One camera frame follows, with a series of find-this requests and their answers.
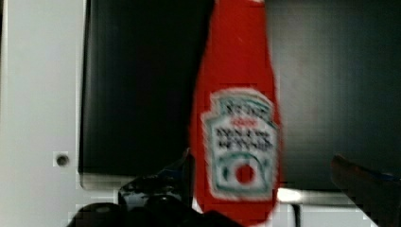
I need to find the red plush ketchup bottle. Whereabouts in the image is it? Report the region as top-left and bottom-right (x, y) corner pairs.
(190, 0), (283, 227)

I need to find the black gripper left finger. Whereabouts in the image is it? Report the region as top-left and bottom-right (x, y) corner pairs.
(118, 148), (195, 208)

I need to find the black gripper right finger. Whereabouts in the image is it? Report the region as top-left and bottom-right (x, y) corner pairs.
(330, 155), (401, 227)

